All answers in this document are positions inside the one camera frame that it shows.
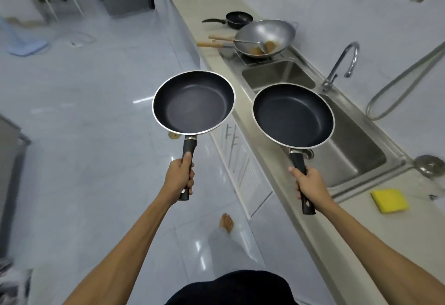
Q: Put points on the steel ladle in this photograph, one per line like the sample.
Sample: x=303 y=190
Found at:
x=429 y=165

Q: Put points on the white cabinet doors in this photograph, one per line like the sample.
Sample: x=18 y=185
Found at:
x=240 y=167

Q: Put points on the person's left hand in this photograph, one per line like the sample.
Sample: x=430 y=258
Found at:
x=177 y=179

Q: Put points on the person's right hand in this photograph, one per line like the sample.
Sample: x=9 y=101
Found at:
x=314 y=186

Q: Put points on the stainless steel sink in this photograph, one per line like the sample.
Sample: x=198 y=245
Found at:
x=351 y=148

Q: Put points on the person's bare foot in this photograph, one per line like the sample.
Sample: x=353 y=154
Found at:
x=226 y=222

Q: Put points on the grey metal cabinet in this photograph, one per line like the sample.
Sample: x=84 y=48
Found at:
x=10 y=183

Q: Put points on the steel gas stove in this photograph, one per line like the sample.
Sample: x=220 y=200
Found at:
x=259 y=59

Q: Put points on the black frying pan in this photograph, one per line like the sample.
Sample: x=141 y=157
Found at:
x=293 y=116
x=193 y=102

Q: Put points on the person's left forearm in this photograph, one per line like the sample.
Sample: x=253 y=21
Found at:
x=121 y=259

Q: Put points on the person's right forearm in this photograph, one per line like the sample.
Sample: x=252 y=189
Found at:
x=382 y=259

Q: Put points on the person's right thumb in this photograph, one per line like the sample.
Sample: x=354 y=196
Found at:
x=296 y=172

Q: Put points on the person's light trouser leg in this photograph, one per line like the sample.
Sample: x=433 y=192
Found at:
x=233 y=251

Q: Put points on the brass floor drain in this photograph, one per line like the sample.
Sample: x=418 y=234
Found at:
x=173 y=135

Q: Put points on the person's left thumb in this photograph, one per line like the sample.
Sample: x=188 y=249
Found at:
x=187 y=160

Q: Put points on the yellow sponge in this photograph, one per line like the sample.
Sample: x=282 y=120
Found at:
x=389 y=200

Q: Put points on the person's black shirt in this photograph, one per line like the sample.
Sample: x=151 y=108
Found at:
x=233 y=289

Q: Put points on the light blue cloth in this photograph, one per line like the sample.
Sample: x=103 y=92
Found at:
x=26 y=44

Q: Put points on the chrome faucet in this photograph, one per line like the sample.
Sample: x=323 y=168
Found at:
x=342 y=63

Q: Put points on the small black saucepan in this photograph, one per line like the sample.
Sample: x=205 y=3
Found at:
x=238 y=18

